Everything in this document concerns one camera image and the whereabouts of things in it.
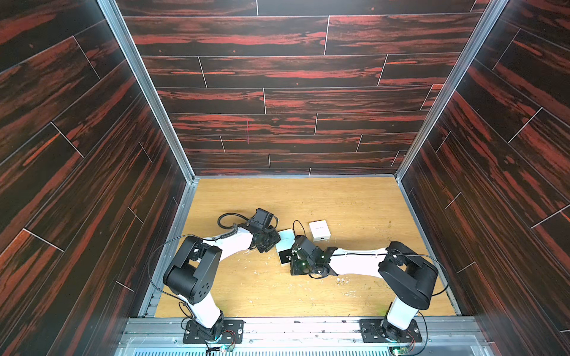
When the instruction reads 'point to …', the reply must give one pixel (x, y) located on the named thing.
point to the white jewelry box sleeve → (287, 239)
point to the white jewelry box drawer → (285, 256)
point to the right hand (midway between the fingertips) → (292, 265)
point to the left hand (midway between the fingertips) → (281, 240)
